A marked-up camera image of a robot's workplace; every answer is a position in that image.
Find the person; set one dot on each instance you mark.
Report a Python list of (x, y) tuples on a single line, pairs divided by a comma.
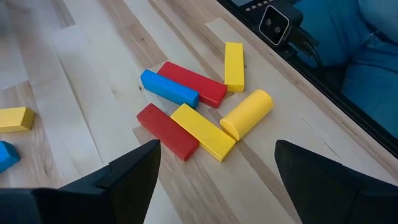
[(373, 81)]

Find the blue wooden block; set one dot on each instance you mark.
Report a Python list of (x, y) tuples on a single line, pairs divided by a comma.
[(168, 88), (7, 155)]

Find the table-level camera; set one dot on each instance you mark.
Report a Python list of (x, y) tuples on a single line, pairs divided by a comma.
[(275, 25)]

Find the red wooden block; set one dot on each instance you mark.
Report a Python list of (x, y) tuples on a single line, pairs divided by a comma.
[(168, 132), (199, 85)]

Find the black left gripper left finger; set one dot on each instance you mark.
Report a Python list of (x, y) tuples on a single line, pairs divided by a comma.
[(118, 193)]

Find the yellow wooden block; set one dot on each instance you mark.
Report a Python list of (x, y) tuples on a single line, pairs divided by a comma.
[(15, 119), (234, 67), (202, 132)]

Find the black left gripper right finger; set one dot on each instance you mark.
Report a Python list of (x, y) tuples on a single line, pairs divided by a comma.
[(326, 196)]

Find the yellow wooden cylinder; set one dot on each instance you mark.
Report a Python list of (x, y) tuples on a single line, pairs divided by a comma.
[(248, 113)]

